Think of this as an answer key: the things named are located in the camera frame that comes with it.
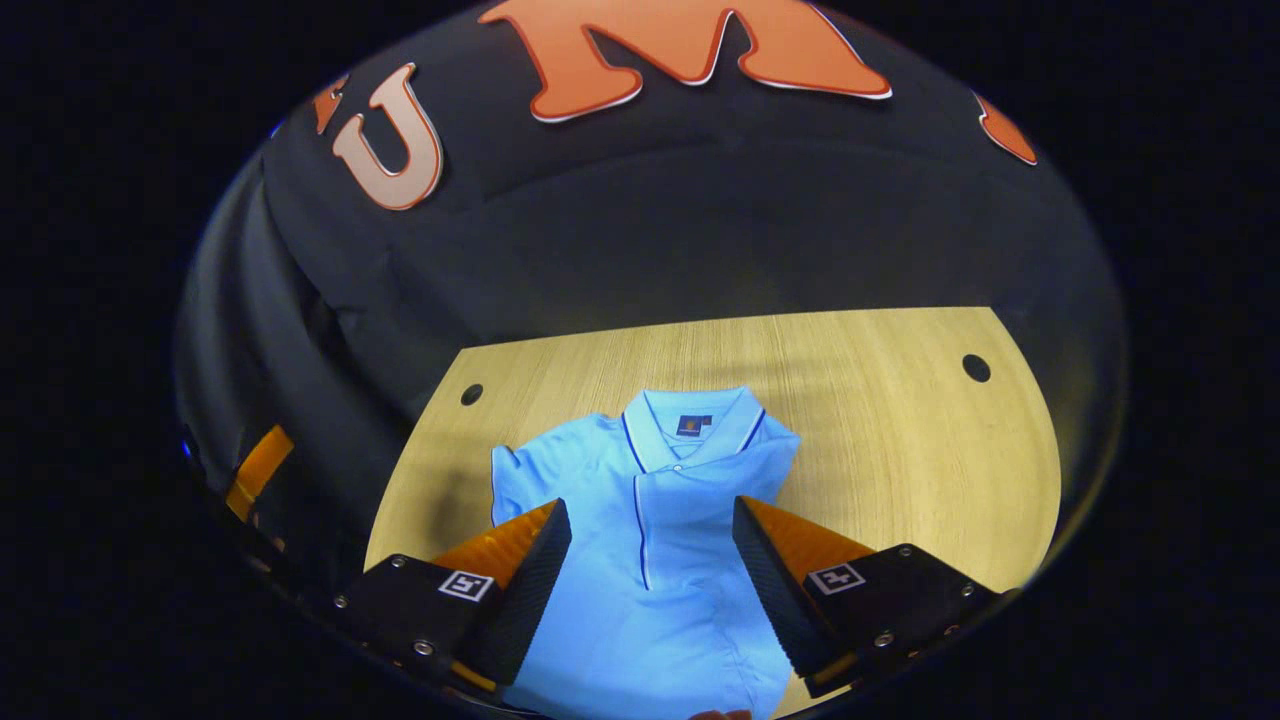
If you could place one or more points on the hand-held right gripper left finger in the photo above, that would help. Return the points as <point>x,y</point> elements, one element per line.
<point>525,600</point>

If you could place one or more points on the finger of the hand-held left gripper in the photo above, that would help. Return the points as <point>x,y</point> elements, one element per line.
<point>258,470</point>

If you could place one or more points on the black backdrop cloth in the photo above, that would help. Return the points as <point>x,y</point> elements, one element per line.
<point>650,220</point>

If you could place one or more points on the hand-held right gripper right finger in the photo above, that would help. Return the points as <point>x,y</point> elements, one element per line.
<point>780,600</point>

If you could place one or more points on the light blue T-shirt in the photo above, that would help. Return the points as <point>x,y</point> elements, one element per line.
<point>680,480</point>

